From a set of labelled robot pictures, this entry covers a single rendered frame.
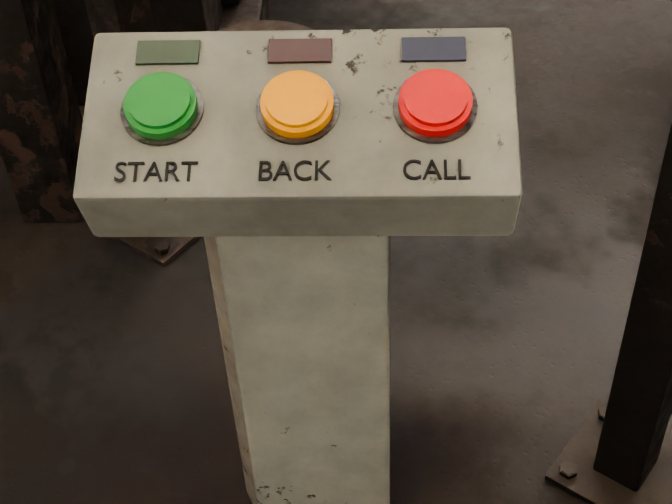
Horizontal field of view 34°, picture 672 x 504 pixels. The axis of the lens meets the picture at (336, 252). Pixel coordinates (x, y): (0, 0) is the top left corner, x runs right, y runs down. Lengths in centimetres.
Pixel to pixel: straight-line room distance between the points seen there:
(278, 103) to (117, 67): 10
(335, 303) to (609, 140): 95
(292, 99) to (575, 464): 66
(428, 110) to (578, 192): 90
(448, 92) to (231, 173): 12
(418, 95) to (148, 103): 15
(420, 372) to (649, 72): 67
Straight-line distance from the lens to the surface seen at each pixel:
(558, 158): 152
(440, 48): 62
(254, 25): 82
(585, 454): 118
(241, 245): 63
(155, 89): 61
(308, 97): 59
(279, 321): 67
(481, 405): 122
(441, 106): 59
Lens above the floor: 96
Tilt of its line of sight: 45 degrees down
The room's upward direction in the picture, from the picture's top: 3 degrees counter-clockwise
